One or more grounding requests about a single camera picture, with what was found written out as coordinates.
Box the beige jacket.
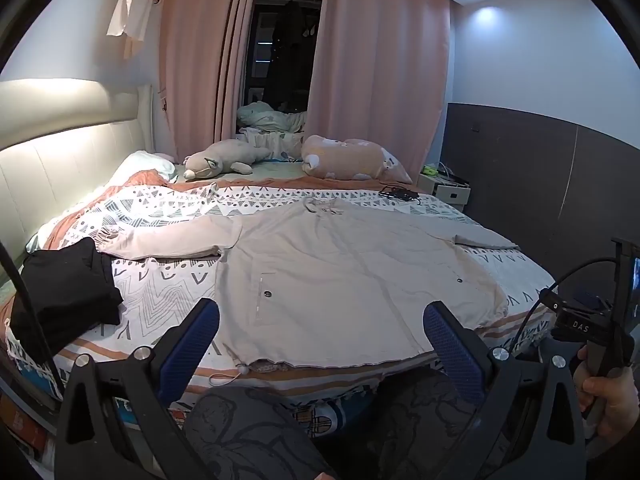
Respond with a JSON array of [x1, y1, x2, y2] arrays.
[[100, 197, 509, 367]]

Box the person right hand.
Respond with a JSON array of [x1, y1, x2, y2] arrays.
[[574, 346, 639, 451]]

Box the person patterned trouser legs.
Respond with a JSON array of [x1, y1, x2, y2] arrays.
[[182, 366, 511, 480]]

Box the black folded garment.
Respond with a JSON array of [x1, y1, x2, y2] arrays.
[[10, 237, 122, 365]]

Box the white bedside nightstand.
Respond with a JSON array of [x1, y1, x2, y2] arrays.
[[418, 162, 471, 211]]

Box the light green pillow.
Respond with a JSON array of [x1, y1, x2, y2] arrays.
[[107, 151, 177, 185]]

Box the beige plush animal toy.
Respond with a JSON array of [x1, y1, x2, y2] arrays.
[[183, 139, 270, 181]]

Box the cream padded headboard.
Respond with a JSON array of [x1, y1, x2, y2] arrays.
[[1, 78, 154, 261]]

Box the orange plush pillow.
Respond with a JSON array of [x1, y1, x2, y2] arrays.
[[302, 136, 412, 184]]

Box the green bedding pile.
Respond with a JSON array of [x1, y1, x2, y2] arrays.
[[235, 101, 307, 162]]

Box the right pink curtain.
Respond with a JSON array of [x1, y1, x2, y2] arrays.
[[306, 0, 451, 178]]

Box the pink curtain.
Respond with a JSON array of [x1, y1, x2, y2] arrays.
[[160, 0, 254, 159], [306, 0, 451, 178]]

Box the left pink curtain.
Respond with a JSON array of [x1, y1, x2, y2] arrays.
[[160, 0, 254, 159]]

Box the white hanging garment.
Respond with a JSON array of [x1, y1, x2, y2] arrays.
[[106, 0, 155, 60]]

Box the black cable bundle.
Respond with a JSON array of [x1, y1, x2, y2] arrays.
[[377, 184, 424, 204]]

